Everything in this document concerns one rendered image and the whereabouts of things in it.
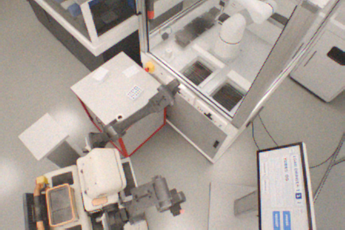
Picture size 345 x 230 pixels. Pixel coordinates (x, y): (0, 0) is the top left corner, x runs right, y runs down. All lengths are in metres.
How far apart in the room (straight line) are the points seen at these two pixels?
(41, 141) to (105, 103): 0.56
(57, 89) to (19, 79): 0.55
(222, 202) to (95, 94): 1.56
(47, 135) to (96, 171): 0.96
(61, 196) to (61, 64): 2.11
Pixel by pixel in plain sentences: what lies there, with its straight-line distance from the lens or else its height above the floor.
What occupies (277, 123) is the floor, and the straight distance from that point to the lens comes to 3.06.
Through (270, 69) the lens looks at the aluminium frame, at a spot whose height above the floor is 1.61.
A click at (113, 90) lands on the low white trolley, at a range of 2.08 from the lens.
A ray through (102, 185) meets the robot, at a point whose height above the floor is 1.39.
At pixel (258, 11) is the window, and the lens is 1.12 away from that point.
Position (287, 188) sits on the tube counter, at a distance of 1.56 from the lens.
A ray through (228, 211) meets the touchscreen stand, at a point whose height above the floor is 0.04.
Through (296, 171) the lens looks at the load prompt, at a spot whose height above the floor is 1.16.
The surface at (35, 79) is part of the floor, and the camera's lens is 3.42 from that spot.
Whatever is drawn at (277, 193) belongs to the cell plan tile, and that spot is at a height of 1.06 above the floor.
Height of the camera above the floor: 2.47
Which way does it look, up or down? 60 degrees down
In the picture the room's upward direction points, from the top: 5 degrees clockwise
